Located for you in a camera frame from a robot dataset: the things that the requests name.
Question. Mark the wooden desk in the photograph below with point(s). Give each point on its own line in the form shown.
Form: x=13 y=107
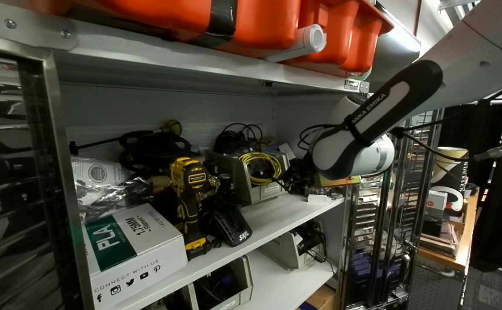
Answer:
x=463 y=249

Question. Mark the small white block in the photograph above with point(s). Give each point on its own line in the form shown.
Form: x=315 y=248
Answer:
x=317 y=199

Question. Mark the yellow and black drill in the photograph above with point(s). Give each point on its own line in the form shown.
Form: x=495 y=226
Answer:
x=190 y=178

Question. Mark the silver foil bag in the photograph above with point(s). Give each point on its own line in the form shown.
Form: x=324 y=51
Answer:
x=109 y=198

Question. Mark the white rolled tube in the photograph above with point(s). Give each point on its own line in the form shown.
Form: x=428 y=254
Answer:
x=302 y=43

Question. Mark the black curtain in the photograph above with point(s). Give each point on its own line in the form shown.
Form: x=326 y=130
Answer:
x=500 y=215

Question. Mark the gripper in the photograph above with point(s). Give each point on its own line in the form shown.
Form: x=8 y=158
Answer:
x=304 y=176

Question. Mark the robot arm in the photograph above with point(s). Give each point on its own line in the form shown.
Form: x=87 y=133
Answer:
x=470 y=51

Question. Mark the white and black rolled banner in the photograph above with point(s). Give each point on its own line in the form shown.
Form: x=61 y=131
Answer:
x=448 y=172

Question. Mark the cardboard box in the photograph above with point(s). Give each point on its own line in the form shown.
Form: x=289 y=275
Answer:
x=321 y=299

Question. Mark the black battery charger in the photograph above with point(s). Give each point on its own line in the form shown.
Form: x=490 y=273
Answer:
x=233 y=228

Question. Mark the white and green box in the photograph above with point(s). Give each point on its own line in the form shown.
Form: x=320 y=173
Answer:
x=139 y=249

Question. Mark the grey storage bin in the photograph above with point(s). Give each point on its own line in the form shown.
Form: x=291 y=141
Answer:
x=240 y=176
x=244 y=280
x=283 y=252

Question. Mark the white metal shelf unit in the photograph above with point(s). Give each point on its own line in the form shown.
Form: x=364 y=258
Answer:
x=272 y=215

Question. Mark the steel framed glass door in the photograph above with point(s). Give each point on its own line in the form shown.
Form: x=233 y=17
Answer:
x=18 y=172

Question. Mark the white paper bag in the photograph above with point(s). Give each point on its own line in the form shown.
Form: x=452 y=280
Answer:
x=100 y=172

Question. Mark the flat yellow green box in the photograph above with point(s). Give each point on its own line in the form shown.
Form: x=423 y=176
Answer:
x=341 y=181

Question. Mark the small orange plastic bin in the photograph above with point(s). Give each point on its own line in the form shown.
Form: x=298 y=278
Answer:
x=345 y=34

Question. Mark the stack of books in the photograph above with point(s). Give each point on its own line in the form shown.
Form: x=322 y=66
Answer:
x=438 y=243

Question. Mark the large orange plastic bin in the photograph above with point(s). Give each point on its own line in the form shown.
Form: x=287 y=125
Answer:
x=259 y=21

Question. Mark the small white box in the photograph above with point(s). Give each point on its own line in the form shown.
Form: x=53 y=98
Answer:
x=436 y=200

